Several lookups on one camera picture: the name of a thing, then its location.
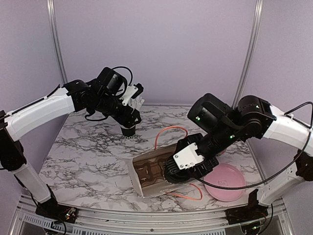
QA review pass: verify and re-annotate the aluminium frame post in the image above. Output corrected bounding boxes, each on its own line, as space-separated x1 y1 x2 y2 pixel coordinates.
46 0 68 84
232 0 264 108

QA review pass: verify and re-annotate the pink plastic plate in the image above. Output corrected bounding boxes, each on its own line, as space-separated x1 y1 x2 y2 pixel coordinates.
203 163 246 202

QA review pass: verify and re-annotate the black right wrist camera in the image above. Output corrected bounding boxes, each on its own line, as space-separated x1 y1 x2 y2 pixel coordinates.
187 93 232 133

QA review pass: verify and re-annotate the left aluminium frame post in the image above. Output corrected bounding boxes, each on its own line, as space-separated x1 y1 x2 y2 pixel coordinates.
46 0 68 84

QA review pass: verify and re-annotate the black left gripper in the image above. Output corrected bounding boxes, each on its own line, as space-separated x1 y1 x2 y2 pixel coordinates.
95 92 142 128

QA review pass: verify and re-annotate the red patterned ceramic bowl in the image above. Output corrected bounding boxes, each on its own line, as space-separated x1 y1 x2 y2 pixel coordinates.
216 148 227 157

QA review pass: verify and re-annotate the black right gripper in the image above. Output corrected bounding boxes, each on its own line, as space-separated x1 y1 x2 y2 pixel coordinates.
178 123 241 178

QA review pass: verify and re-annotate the right aluminium frame post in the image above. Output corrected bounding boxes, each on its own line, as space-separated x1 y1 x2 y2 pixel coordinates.
232 0 264 108

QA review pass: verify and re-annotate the black cup of straws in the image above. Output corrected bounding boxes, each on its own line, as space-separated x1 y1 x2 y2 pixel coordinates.
121 95 145 140

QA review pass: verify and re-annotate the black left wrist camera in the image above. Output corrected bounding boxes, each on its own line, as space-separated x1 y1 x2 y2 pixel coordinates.
96 67 128 98

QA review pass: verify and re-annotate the white paper gift bag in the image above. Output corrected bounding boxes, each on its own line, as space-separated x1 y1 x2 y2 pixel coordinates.
127 126 203 202

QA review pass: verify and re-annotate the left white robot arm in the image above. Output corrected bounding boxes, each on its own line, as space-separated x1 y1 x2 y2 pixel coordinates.
0 79 143 220

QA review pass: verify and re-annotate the brown cardboard cup carrier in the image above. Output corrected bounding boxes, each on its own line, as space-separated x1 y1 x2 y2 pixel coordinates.
133 157 166 188

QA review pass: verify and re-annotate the black paper coffee cup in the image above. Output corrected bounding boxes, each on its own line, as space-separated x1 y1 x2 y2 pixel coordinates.
164 170 191 184

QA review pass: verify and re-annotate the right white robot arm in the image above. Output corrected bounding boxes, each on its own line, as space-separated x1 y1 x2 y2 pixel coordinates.
164 94 313 224

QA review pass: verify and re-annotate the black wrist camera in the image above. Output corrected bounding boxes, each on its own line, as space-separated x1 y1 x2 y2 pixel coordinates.
96 67 128 98
187 93 232 133

